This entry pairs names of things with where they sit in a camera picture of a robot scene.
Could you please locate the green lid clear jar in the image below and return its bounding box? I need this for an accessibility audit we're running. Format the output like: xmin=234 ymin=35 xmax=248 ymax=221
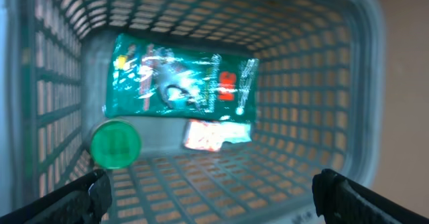
xmin=89 ymin=118 xmax=142 ymax=170

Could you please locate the green foil snack bag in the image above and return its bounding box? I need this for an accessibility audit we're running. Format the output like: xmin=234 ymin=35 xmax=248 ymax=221
xmin=105 ymin=34 xmax=259 ymax=123

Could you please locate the grey plastic mesh basket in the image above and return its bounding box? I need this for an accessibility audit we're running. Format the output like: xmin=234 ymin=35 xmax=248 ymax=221
xmin=1 ymin=0 xmax=385 ymax=223

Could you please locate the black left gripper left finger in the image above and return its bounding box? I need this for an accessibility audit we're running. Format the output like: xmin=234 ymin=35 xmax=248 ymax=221
xmin=1 ymin=169 xmax=112 ymax=224

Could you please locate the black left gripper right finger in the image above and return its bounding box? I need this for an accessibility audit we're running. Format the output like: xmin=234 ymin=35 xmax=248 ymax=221
xmin=312 ymin=168 xmax=428 ymax=224

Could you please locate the red white tissue packet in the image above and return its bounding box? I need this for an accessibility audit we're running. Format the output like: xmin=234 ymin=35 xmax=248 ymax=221
xmin=183 ymin=119 xmax=251 ymax=152

